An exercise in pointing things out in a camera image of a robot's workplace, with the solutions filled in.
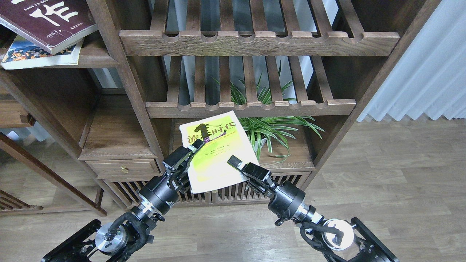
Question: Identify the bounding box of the colourful 300 paperback book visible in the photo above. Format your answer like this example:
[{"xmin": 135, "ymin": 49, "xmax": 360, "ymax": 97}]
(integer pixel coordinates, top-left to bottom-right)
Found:
[{"xmin": 1, "ymin": 35, "xmax": 84, "ymax": 70}]

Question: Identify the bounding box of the dark wooden bookshelf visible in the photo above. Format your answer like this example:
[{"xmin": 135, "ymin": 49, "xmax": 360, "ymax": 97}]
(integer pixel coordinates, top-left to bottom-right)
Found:
[{"xmin": 1, "ymin": 0, "xmax": 440, "ymax": 208}]

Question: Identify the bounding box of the green spider plant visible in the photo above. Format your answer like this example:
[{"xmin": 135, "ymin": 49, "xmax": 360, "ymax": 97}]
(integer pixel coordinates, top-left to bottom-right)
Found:
[{"xmin": 230, "ymin": 82, "xmax": 325, "ymax": 163}]

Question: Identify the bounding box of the left slatted cabinet door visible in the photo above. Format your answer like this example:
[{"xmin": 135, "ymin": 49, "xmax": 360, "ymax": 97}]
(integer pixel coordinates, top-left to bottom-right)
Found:
[{"xmin": 103, "ymin": 179, "xmax": 212, "ymax": 209}]

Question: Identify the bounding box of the small wooden drawer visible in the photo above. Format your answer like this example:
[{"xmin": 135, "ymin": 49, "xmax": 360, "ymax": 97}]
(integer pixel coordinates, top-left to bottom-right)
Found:
[{"xmin": 86, "ymin": 159, "xmax": 162, "ymax": 179}]

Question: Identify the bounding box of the white plant pot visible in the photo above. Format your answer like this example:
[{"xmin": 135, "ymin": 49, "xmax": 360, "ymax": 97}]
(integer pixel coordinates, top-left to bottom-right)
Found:
[{"xmin": 251, "ymin": 137, "xmax": 267, "ymax": 152}]

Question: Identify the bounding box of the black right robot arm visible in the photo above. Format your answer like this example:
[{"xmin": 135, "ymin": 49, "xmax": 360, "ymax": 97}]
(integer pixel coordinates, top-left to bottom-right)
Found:
[{"xmin": 228, "ymin": 156, "xmax": 398, "ymax": 262}]

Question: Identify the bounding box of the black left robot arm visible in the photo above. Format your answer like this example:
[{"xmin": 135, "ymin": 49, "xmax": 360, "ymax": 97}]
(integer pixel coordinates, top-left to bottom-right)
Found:
[{"xmin": 42, "ymin": 139, "xmax": 205, "ymax": 262}]

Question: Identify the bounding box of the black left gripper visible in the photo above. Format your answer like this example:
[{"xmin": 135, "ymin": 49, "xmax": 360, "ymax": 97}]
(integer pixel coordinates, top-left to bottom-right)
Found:
[{"xmin": 138, "ymin": 139, "xmax": 205, "ymax": 216}]

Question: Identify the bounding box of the white pleated curtain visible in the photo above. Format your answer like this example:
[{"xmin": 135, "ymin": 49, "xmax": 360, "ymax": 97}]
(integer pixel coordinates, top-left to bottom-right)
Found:
[{"xmin": 357, "ymin": 0, "xmax": 466, "ymax": 122}]

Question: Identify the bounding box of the maroon cover thick book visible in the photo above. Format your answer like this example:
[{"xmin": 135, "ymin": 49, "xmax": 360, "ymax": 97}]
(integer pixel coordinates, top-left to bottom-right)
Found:
[{"xmin": 0, "ymin": 0, "xmax": 98, "ymax": 54}]

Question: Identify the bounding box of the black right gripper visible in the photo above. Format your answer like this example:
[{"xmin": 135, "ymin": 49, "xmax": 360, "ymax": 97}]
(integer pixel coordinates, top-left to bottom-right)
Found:
[{"xmin": 227, "ymin": 156, "xmax": 306, "ymax": 222}]

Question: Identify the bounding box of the yellow green cover book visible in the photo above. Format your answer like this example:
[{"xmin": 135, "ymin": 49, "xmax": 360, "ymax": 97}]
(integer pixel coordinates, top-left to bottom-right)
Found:
[{"xmin": 179, "ymin": 111, "xmax": 258, "ymax": 194}]

